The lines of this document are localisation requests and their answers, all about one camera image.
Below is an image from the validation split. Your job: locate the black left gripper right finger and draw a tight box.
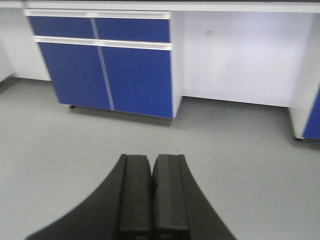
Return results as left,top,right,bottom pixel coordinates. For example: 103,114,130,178
152,154,235,240

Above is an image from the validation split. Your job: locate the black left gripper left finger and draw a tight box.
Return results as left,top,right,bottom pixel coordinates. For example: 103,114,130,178
27,154,152,240

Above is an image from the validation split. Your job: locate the blue lab cabinet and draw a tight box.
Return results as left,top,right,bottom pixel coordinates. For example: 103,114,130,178
24,8,185,119

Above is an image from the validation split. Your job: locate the blue cabinet at right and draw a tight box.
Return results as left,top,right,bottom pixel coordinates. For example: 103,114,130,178
289,85,320,141

